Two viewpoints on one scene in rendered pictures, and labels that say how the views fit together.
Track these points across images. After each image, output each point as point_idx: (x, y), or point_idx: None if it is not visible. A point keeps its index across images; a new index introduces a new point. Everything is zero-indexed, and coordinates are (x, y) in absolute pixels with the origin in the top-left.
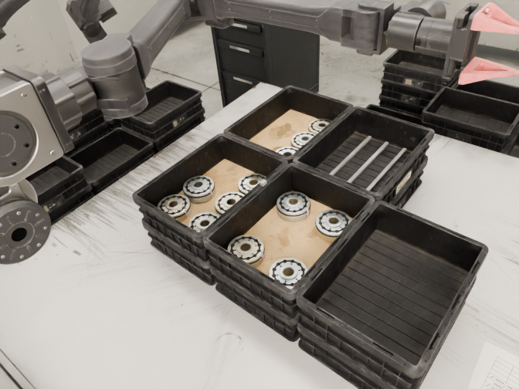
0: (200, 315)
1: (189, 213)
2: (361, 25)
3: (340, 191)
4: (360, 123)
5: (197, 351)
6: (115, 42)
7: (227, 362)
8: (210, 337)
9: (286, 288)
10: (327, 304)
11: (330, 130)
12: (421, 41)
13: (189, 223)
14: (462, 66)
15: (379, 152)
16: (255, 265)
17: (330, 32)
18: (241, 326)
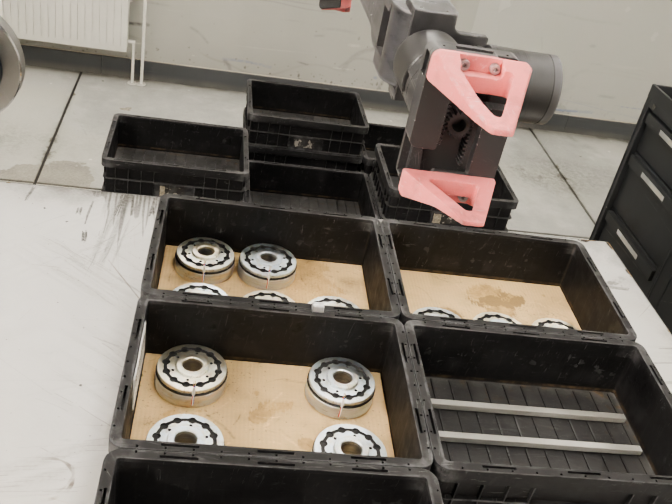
0: (78, 415)
1: (212, 280)
2: (389, 28)
3: (409, 414)
4: (626, 382)
5: (11, 445)
6: None
7: (16, 492)
8: (46, 448)
9: (119, 432)
10: None
11: (534, 336)
12: (406, 83)
13: (186, 285)
14: (433, 168)
15: (600, 448)
16: (175, 398)
17: (374, 32)
18: (94, 474)
